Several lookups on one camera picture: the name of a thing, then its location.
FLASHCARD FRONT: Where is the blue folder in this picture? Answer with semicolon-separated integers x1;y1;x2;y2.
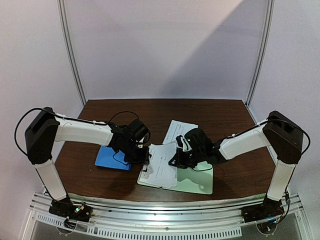
94;146;131;171

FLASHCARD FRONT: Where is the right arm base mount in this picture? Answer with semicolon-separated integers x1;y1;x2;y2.
241;197;290;235

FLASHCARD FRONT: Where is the green clipboard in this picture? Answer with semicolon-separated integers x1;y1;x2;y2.
137;162;214;195

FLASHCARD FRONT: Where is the white paper sheets stack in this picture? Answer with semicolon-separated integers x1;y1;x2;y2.
137;141;178;189

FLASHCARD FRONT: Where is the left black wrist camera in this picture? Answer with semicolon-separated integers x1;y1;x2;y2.
127;118;151;144

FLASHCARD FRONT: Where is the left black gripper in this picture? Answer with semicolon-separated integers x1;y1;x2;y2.
122;140;150;165

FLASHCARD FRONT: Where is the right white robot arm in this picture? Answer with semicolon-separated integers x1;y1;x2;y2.
168;110;311;218

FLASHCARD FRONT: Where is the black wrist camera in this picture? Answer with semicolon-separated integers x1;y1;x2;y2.
127;118;151;144
175;128;214;152

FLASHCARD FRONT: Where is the left aluminium frame post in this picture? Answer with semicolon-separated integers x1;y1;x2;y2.
57;0;87;106

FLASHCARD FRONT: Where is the white paper sheet far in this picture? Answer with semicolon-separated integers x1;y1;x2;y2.
162;120;198;145

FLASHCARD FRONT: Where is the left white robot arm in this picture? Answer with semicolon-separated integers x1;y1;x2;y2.
24;107;151;217

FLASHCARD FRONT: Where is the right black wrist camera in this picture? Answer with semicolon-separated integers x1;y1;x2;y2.
175;128;214;152

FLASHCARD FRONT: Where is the right aluminium frame post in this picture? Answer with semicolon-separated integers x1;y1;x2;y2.
244;0;275;108

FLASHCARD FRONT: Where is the aluminium frame post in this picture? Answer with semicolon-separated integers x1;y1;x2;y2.
57;0;87;106
244;0;275;108

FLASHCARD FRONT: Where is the aluminium front rail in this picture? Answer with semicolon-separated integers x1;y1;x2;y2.
22;193;311;240

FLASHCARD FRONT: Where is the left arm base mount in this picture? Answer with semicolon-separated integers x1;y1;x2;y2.
48;197;93;230

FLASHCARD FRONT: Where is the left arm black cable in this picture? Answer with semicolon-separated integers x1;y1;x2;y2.
13;107;141;157

